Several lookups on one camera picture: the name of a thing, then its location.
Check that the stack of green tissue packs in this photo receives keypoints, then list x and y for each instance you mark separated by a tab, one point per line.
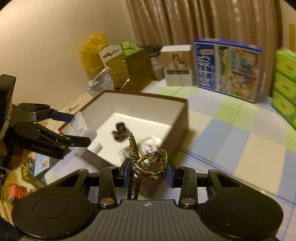
285	88

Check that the brown velvet scrunchie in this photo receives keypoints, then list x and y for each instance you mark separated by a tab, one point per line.
120	132

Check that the yellow plastic bag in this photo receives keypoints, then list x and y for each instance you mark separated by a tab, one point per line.
91	53

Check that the green lip balm card pack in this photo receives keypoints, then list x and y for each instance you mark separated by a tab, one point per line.
150	143

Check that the crumpled white plastic bag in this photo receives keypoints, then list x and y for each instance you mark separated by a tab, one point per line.
101	81

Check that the checked cloth desktop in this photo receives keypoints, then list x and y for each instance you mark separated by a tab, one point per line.
231	129

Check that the plain brown cardboard box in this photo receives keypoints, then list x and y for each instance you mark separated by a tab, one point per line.
138	69

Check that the orange packet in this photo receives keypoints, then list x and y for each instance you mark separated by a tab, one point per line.
17	191

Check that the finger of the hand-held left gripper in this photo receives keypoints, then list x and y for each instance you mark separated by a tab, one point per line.
62	116
78	141

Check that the brown cardboard storage box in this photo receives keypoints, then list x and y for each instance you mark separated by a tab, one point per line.
175	129

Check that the small white bottle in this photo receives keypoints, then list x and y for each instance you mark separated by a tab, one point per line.
96	147

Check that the small green tissue box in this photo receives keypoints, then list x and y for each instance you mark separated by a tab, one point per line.
129	46

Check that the clear floss pick box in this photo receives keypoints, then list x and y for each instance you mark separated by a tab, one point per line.
81	126

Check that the cardboard box with scalloped flap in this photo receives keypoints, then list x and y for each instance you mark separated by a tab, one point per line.
111	64

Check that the blue milk carton box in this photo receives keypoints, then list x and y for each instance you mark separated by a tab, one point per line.
226	74

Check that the beige curtain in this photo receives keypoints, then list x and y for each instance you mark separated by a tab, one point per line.
185	20

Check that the dark fluffy rug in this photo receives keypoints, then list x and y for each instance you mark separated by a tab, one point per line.
5	229

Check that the white product box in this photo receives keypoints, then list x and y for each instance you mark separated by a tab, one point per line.
175	69

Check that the light blue printed box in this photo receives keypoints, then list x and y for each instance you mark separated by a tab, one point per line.
44	164

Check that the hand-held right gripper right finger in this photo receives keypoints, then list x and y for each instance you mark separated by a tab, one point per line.
170	176

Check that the leopard print hair clip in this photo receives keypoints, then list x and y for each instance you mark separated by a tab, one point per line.
133	144

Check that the metal mesh container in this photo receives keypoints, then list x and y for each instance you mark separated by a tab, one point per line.
157	64

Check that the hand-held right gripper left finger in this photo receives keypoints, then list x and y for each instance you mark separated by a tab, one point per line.
126	173

